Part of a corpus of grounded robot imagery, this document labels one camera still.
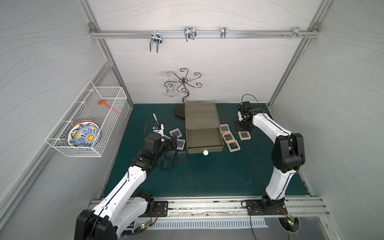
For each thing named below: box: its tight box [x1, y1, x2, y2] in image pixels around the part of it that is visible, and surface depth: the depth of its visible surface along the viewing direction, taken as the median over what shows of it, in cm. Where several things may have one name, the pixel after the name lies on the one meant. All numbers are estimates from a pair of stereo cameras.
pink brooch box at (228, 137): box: [221, 131, 235, 144], surface depth 103 cm
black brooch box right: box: [176, 151, 189, 163], surface depth 94 cm
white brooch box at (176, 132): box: [169, 128, 183, 138], surface depth 103 cm
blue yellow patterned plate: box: [67, 120, 102, 148], surface depth 62 cm
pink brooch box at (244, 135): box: [238, 130, 252, 141], surface depth 103 cm
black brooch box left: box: [160, 149, 177, 171], surface depth 91 cm
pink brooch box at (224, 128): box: [219, 124, 231, 134], surface depth 106 cm
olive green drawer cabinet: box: [184, 102, 225, 156], surface depth 86 cm
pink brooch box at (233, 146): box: [226, 140, 241, 153], surface depth 98 cm
